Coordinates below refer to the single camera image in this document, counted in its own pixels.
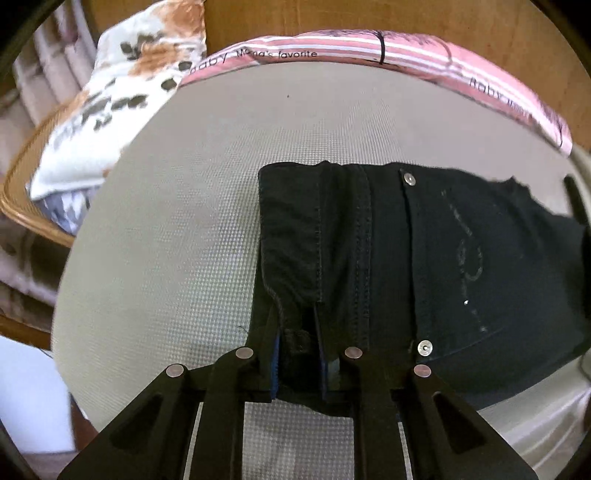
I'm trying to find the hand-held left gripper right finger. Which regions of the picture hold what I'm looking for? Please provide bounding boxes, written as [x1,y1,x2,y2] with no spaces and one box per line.
[313,306,539,480]

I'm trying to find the wooden headboard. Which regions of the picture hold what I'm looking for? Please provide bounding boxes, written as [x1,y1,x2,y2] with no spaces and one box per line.
[85,0,591,153]

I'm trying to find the floral pillow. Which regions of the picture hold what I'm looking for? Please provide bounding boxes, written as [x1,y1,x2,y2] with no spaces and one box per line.
[28,0,208,234]

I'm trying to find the black pants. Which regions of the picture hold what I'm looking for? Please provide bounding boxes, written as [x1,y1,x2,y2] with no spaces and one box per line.
[252,160,591,418]

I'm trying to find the beige patterned curtain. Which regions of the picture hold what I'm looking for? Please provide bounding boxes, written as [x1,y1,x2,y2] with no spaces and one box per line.
[0,9,100,305]

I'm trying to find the wooden rail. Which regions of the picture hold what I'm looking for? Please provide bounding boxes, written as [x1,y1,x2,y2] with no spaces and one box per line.
[0,313,52,350]

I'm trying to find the woven bed mat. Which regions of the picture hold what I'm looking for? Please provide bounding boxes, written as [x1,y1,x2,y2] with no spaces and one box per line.
[52,61,571,480]

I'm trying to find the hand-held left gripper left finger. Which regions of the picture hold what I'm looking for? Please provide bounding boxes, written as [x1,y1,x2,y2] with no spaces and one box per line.
[58,306,282,480]

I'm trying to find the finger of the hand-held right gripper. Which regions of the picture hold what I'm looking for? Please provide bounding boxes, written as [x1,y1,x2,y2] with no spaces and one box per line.
[563,175,588,219]

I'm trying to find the pink striped blanket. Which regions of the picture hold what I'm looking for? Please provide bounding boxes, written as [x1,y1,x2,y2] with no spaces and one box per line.
[178,28,574,155]

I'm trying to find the rattan chair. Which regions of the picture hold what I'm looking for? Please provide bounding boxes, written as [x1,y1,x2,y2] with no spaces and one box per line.
[0,124,77,250]

